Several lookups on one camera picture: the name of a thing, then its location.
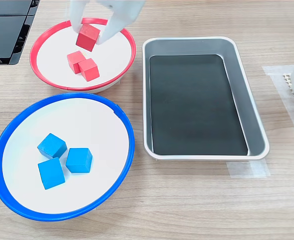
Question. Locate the red cube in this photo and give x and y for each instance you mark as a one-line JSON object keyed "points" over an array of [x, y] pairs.
{"points": [[89, 70], [87, 38], [74, 58]]}

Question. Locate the blue cube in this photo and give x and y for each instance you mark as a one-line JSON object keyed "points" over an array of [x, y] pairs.
{"points": [[51, 146], [51, 173], [78, 161]]}

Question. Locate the steel tray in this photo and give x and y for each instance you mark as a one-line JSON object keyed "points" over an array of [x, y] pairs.
{"points": [[186, 46]]}

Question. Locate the red-rimmed white plate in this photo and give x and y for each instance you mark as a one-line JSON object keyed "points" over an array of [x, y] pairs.
{"points": [[52, 72]]}

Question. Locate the black flat panel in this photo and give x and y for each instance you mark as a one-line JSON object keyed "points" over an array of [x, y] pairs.
{"points": [[7, 7], [2, 37]]}

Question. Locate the blue-rimmed white plate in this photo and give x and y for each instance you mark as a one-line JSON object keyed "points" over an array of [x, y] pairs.
{"points": [[91, 125]]}

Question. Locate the black mat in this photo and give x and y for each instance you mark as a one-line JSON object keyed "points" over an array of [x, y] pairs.
{"points": [[194, 105]]}

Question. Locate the clear tape strip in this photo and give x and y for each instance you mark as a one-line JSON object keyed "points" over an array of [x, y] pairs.
{"points": [[249, 170]]}

